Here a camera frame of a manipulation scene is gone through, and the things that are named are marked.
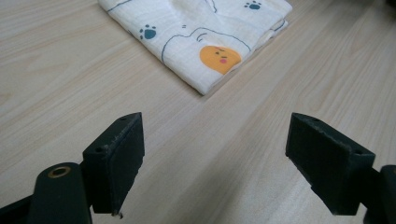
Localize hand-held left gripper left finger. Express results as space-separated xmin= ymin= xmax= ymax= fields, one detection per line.
xmin=81 ymin=111 xmax=146 ymax=217

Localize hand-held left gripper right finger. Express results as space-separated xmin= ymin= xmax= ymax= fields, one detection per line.
xmin=285 ymin=112 xmax=377 ymax=217

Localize white printed cloth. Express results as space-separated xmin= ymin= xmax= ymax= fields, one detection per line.
xmin=97 ymin=0 xmax=293 ymax=96

